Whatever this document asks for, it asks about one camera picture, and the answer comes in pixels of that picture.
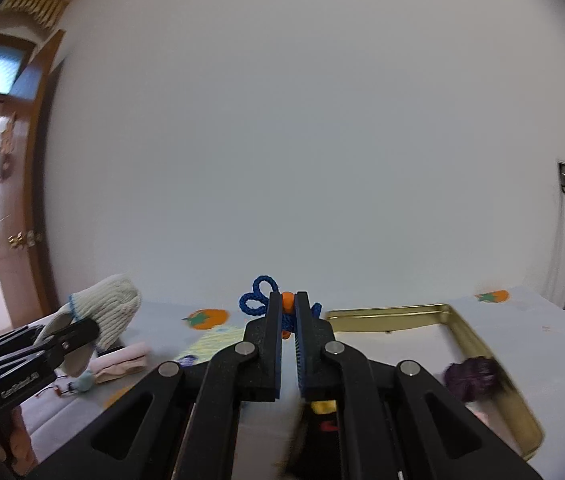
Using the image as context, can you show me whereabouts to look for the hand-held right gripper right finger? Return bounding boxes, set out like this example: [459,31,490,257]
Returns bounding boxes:
[293,291,545,480]

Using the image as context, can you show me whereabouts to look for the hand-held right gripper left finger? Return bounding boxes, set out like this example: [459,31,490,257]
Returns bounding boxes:
[47,291,284,480]

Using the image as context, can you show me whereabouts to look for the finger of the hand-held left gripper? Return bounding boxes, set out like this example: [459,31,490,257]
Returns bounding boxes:
[0,317,102,421]
[0,325,46,366]

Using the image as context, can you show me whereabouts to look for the light blue plush toy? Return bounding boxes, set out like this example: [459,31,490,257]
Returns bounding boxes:
[70,370,96,394]

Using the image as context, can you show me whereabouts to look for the blue crochet cord ornament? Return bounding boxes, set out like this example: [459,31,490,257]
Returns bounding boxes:
[240,276,323,339]

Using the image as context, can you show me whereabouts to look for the dark cloth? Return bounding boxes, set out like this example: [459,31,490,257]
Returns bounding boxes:
[287,410,341,480]

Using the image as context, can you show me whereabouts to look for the pink socks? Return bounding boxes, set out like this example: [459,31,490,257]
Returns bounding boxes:
[93,342,149,385]

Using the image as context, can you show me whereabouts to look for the gold metal tin box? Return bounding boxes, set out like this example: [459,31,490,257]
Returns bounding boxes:
[325,303,545,461]

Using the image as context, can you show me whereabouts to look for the white knit glove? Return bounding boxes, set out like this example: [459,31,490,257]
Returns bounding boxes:
[37,274,142,377]

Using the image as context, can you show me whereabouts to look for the purple scrunchie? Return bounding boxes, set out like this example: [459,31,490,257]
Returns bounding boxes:
[443,357,503,404]

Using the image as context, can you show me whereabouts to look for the person's left hand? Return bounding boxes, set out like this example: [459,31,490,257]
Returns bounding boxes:
[0,402,39,477]

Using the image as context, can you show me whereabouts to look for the yellow patterned tissue pack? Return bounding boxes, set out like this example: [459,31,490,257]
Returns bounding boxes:
[175,325,246,368]

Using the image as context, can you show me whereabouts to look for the persimmon print tablecloth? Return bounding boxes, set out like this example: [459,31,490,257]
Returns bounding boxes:
[0,285,565,480]

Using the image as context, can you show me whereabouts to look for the door hanging ornament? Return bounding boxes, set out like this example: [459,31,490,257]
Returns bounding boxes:
[0,112,16,182]

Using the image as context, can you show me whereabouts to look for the yellow fringed valance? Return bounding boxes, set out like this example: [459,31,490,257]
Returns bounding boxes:
[2,0,68,29]

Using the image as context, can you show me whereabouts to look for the brass door handle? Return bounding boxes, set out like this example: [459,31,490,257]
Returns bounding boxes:
[8,231,43,249]

